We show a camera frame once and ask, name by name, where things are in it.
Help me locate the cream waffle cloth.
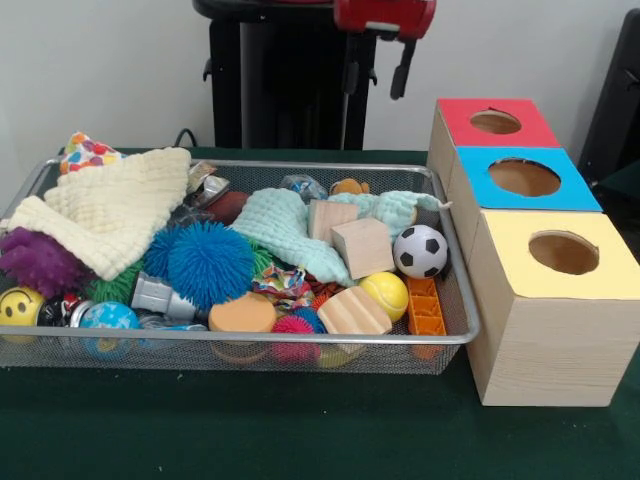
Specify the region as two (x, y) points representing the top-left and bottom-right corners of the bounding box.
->
(7, 147), (194, 282)

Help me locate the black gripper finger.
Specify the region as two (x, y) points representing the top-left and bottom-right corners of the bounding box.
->
(388, 38), (419, 102)
(345, 35), (362, 108)

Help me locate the purple spiky toy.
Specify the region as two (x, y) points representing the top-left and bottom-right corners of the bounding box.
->
(0, 225), (96, 300)

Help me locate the mint green waffle cloth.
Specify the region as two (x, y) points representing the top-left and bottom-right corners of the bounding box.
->
(230, 187), (454, 289)

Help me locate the yellow tennis ball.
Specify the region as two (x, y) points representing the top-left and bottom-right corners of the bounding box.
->
(358, 271), (410, 324)

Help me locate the dark green table cloth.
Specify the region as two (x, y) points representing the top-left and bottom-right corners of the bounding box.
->
(594, 164), (640, 241)
(0, 144), (640, 480)

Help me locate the shallow clear mesh bin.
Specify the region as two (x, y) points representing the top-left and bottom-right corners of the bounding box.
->
(0, 155), (482, 375)

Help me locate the blue globe ball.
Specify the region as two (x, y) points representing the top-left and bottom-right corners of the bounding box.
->
(78, 300), (142, 332)

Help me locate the black chair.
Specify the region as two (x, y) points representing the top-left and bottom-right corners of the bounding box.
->
(577, 7), (640, 189)

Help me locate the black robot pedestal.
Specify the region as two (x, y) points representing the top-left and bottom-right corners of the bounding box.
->
(192, 0), (381, 151)

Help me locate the large blue spiky ball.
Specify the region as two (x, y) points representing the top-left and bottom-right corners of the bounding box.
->
(167, 227), (256, 312)

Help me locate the clear blue plastic packet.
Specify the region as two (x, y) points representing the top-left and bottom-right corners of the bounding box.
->
(279, 173), (329, 204)

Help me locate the black cable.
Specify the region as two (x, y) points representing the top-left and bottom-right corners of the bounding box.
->
(173, 127), (201, 149)

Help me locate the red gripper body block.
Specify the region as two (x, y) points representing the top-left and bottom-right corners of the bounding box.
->
(332, 0), (438, 40)

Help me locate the yellow smiley ball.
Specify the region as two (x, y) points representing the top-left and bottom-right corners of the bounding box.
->
(0, 286), (47, 345)

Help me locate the small soccer ball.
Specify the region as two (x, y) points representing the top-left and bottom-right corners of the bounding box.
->
(392, 224), (450, 280)

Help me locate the plain wooden cube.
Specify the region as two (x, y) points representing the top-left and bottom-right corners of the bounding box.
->
(329, 217), (396, 281)

